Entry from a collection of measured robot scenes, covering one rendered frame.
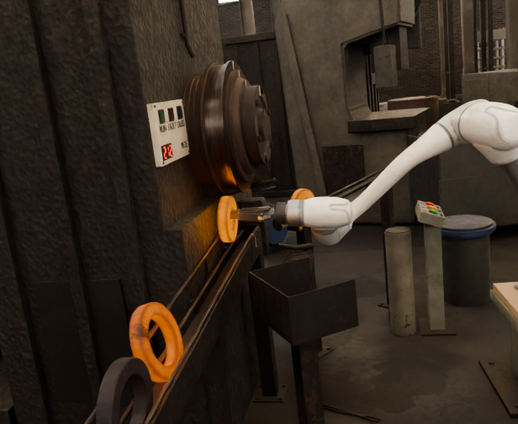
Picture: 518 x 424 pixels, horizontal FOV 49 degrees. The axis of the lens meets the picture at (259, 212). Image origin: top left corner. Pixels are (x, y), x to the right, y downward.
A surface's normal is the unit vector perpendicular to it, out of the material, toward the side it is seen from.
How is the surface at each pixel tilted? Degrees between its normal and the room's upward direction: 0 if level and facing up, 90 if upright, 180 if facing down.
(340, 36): 90
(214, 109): 69
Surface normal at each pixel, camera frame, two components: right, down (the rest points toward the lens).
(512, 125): 0.11, 0.13
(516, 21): -0.19, 0.24
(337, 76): -0.42, 0.25
